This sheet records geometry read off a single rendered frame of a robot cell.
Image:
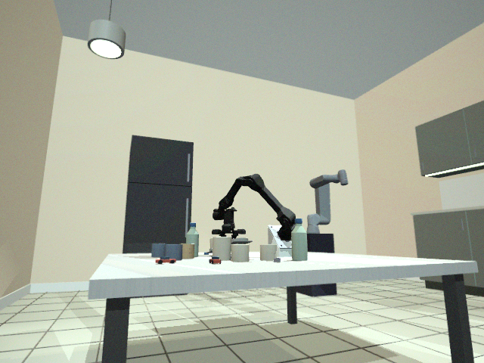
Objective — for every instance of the pale green bottle with blue cap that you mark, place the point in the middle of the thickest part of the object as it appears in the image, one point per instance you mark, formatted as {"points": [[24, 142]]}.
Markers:
{"points": [[299, 242]]}

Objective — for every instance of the red toy car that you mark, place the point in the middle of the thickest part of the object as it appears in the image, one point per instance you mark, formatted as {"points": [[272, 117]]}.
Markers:
{"points": [[215, 259], [165, 260]]}

